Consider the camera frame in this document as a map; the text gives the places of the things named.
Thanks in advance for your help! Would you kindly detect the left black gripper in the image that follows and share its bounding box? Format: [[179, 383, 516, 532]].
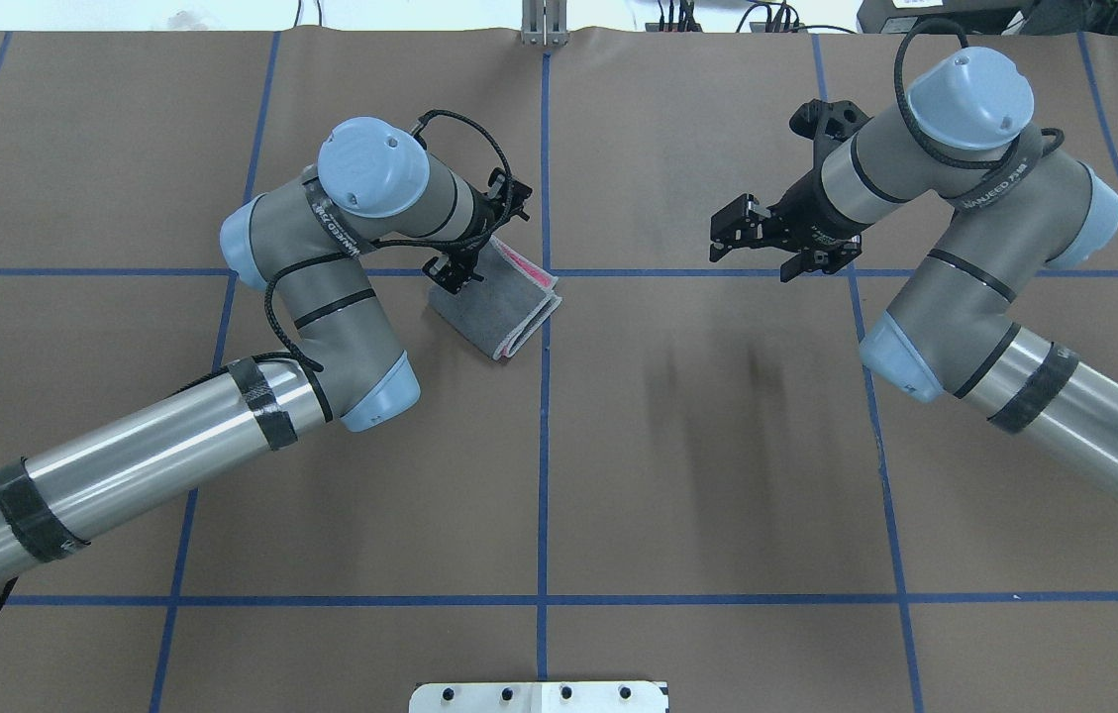
[[421, 168, 532, 296]]

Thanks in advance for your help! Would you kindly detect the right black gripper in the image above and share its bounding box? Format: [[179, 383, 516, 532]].
[[709, 171, 862, 283]]

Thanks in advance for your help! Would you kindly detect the pink and grey towel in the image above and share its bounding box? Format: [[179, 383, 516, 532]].
[[427, 238, 562, 360]]

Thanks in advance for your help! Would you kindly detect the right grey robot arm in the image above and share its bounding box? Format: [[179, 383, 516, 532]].
[[709, 44, 1118, 502]]

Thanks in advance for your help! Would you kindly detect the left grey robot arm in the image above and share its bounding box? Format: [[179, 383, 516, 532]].
[[0, 110, 532, 596]]

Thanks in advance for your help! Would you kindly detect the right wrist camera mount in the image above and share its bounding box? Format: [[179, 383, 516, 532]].
[[788, 99, 871, 165]]

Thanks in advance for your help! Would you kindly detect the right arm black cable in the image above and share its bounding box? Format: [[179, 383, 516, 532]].
[[893, 17, 1067, 171]]

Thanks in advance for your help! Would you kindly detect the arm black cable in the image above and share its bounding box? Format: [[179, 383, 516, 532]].
[[893, 17, 1067, 171], [0, 110, 515, 698]]

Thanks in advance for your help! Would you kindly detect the aluminium frame post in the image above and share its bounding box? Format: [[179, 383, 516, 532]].
[[521, 0, 570, 49]]

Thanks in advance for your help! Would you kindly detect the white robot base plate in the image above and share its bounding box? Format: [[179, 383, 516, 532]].
[[408, 679, 671, 712]]

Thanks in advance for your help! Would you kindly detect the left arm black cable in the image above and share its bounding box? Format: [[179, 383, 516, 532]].
[[0, 110, 515, 698]]

